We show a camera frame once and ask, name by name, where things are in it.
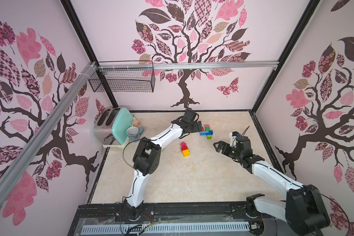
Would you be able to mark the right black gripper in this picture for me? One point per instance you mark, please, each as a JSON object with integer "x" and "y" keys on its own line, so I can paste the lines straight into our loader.
{"x": 228, "y": 148}

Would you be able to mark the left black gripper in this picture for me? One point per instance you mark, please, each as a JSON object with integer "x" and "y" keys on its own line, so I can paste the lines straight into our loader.
{"x": 195, "y": 129}

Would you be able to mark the blue long lego brick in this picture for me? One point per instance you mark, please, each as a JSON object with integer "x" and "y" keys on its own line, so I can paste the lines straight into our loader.
{"x": 205, "y": 133}

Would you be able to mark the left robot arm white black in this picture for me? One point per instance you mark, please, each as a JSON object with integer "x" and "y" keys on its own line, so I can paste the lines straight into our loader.
{"x": 147, "y": 157}

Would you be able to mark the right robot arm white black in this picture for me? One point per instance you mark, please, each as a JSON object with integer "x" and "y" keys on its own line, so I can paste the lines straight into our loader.
{"x": 302, "y": 206}

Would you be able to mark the yellow lego brick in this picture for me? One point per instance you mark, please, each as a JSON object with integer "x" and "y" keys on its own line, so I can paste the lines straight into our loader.
{"x": 186, "y": 153}

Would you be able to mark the pink patterned small jar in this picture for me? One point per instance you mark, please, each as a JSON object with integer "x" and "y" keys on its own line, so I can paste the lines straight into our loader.
{"x": 136, "y": 123}

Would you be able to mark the blue floral mug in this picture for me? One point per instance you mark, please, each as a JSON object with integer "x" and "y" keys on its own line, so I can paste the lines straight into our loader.
{"x": 134, "y": 133}

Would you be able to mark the mint green toaster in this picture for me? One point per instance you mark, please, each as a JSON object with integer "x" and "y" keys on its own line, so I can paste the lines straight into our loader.
{"x": 111, "y": 126}

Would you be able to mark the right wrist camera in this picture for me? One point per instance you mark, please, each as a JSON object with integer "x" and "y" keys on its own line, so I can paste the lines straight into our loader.
{"x": 233, "y": 135}

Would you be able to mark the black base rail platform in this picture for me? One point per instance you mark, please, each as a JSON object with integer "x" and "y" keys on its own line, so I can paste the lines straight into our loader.
{"x": 109, "y": 214}

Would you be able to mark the black wire basket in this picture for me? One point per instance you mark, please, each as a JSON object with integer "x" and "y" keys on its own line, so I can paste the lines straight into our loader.
{"x": 124, "y": 76}

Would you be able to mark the white slotted cable duct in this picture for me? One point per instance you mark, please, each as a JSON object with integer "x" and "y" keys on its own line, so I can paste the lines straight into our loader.
{"x": 164, "y": 228}

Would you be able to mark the aluminium frame rail back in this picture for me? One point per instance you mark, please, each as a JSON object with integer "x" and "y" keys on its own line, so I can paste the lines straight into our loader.
{"x": 245, "y": 64}

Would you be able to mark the aluminium frame rail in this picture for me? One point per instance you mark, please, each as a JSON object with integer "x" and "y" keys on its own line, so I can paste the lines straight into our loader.
{"x": 245, "y": 64}
{"x": 15, "y": 171}

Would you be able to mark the aluminium frame rail left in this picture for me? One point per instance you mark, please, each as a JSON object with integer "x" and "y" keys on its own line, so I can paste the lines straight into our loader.
{"x": 15, "y": 171}

